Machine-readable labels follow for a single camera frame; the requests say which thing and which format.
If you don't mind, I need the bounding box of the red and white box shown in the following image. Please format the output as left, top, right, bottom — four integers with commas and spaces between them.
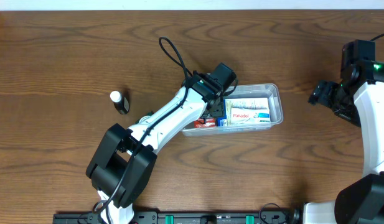
194, 118, 217, 128

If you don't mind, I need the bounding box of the white Panadol box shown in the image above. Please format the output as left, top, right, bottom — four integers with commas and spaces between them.
230, 108, 271, 124

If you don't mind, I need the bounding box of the blue cooling patch box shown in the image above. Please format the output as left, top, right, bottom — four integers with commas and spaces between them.
217, 98, 270, 126

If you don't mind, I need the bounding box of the black bottle white cap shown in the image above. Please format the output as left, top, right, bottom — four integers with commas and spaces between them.
110, 90, 129, 114

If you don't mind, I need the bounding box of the dark green square box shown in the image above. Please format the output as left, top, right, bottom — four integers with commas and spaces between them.
135, 111, 154, 124

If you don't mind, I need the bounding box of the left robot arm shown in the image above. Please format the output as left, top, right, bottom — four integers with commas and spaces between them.
86, 72, 236, 223

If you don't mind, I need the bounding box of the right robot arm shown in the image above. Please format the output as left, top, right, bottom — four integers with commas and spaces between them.
302, 56, 384, 223

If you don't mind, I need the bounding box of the clear plastic container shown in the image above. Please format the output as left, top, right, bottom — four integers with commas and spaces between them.
182, 83, 283, 136

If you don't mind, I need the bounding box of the left black cable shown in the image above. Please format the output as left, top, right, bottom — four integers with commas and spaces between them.
91, 36, 239, 224

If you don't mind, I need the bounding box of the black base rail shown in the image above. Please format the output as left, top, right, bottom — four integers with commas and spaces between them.
52, 210, 302, 224

